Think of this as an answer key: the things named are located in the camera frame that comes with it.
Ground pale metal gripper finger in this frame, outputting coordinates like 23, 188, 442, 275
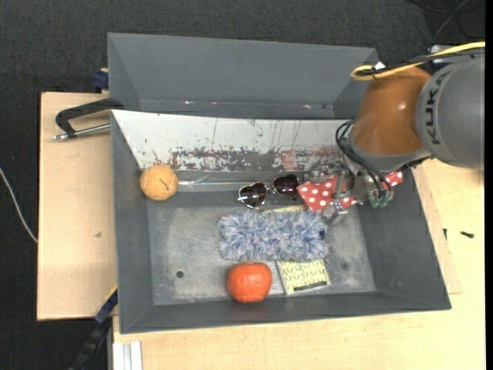
330, 173, 347, 204
322, 202, 350, 225

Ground red white-dotted cloth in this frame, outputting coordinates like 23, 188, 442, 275
296, 170, 404, 213

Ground pale yellow packet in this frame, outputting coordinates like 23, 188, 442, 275
263, 204, 307, 215

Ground yellow patterned box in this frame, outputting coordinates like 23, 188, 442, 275
276, 257, 332, 297

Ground blue and white fluffy cloth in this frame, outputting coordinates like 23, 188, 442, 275
216, 208, 330, 264

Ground heart-shaped sunglasses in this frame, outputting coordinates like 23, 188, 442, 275
236, 173, 301, 210

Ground red-orange toy fruit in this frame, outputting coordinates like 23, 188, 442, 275
226, 261, 273, 304

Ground grey metal bin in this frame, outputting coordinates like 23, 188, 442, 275
106, 32, 452, 335

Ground orange ball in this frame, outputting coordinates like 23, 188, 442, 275
139, 163, 180, 201

